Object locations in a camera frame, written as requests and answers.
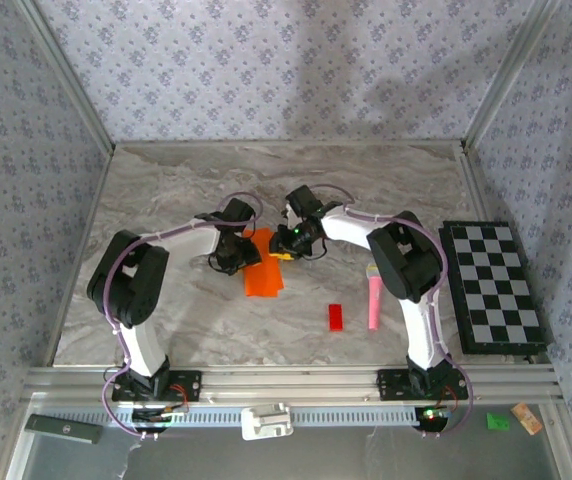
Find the pink marker pen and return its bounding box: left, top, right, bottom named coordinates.
left=367, top=263, right=388, bottom=331

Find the small brown paper slip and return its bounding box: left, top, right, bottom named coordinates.
left=510, top=402, right=544, bottom=436

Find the black and white checkerboard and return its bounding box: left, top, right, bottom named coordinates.
left=438, top=219, right=550, bottom=357

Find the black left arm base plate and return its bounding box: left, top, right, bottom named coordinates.
left=110, top=369, right=203, bottom=403

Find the red rectangular block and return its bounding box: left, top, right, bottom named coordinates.
left=327, top=303, right=346, bottom=332

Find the aluminium mounting rail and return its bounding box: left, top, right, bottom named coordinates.
left=23, top=364, right=565, bottom=406

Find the black flat bar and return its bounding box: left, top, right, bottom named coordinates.
left=24, top=413, right=103, bottom=445

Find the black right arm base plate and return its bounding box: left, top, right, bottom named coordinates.
left=376, top=368, right=470, bottom=401

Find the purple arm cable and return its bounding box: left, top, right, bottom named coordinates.
left=310, top=183, right=475, bottom=440
left=100, top=191, right=265, bottom=441

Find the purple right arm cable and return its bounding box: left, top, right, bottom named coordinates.
left=310, top=183, right=475, bottom=440

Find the grey slotted cable duct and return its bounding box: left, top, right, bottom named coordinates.
left=40, top=404, right=467, bottom=429

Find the aluminium frame post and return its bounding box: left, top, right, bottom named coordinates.
left=14, top=0, right=117, bottom=156
left=460, top=0, right=563, bottom=151

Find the white plastic bracket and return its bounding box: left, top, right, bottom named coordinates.
left=240, top=402, right=295, bottom=441

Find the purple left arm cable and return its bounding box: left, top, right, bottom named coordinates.
left=100, top=191, right=265, bottom=441

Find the aluminium table edge rail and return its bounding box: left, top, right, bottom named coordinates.
left=43, top=147, right=116, bottom=369
left=458, top=142, right=497, bottom=226

